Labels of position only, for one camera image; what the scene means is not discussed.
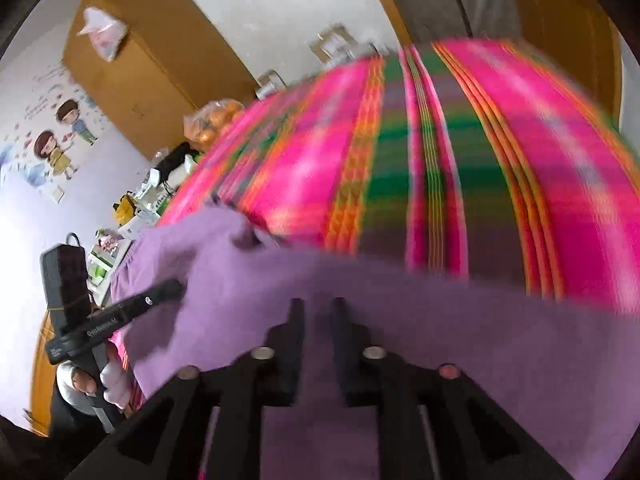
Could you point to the cartoon wall sticker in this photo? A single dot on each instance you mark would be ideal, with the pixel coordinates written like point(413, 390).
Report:
point(47, 150)

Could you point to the person's dark clothing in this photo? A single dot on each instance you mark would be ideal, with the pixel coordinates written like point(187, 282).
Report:
point(35, 455)

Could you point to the bag of oranges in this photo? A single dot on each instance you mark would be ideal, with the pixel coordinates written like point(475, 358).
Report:
point(215, 122)

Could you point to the person's left hand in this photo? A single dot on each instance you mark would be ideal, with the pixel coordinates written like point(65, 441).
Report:
point(115, 385)

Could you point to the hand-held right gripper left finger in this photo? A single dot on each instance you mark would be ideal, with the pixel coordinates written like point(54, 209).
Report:
point(295, 340)

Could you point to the black cloth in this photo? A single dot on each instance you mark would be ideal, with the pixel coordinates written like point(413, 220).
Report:
point(172, 160)

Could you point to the white pink plastic bag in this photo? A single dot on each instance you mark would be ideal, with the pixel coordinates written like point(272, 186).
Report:
point(102, 35)

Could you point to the purple fleece pants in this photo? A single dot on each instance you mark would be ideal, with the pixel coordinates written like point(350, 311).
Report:
point(350, 280)

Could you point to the brown cardboard box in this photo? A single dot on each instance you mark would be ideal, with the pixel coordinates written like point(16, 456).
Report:
point(332, 42)

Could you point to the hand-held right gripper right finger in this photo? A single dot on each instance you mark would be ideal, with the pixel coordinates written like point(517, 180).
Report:
point(342, 345)

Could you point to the wooden door frame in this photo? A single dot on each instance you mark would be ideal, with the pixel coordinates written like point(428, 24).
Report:
point(385, 0)

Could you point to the wooden door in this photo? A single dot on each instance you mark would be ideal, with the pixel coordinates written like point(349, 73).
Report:
point(565, 20)

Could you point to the clutter of small packets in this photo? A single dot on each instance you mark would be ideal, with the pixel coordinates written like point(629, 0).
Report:
point(107, 255)

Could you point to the wooden headboard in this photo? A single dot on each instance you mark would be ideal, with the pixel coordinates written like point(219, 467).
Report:
point(42, 375)

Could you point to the white box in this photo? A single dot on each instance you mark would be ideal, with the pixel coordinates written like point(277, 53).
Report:
point(270, 84)

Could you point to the yellow bag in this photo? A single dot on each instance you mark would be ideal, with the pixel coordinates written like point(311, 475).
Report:
point(125, 209)

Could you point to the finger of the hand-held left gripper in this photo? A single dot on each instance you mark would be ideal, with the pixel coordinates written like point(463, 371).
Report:
point(155, 296)

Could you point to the wooden wardrobe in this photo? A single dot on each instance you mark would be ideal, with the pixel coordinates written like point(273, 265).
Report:
point(165, 60)

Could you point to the pink plaid blanket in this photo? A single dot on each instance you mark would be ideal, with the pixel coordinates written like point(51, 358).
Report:
point(450, 160)

